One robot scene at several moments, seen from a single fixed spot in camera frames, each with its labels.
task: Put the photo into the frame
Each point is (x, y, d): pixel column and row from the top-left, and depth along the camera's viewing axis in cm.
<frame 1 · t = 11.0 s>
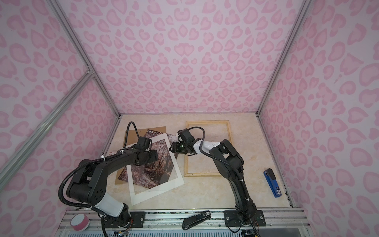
left hand: (153, 155, 94), fingers open
right hand: (173, 148, 96), fingers open
autumn forest photo print: (148, 175, 90), on the table
blue stapler: (272, 180, 85), point 3 cm above the table

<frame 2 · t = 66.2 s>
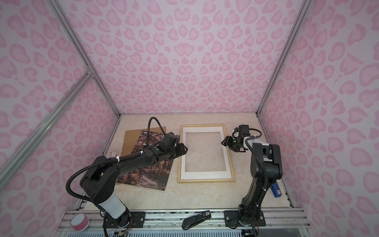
left hand: (187, 148, 88), fingers open
right hand: (226, 142, 98), fingers open
the named things where they were.

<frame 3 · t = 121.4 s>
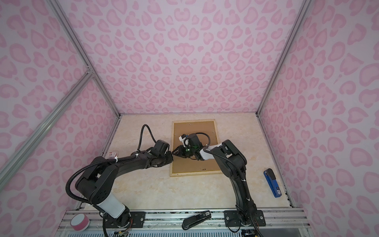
left hand: (174, 156, 92), fingers closed
right hand: (173, 153, 93), fingers open
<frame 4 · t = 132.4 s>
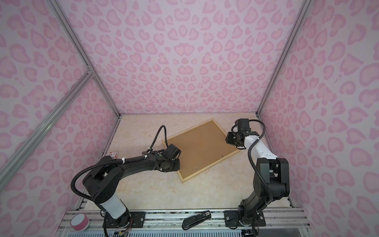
left hand: (179, 165, 90), fingers open
right hand: (228, 137, 91), fingers open
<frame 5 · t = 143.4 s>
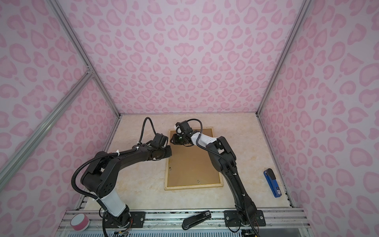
left hand: (171, 150, 95), fingers closed
right hand: (172, 139, 100), fingers open
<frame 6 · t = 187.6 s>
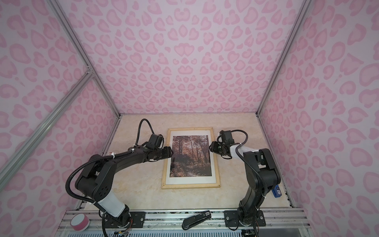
left hand: (171, 151, 93), fingers open
right hand: (212, 146, 96), fingers open
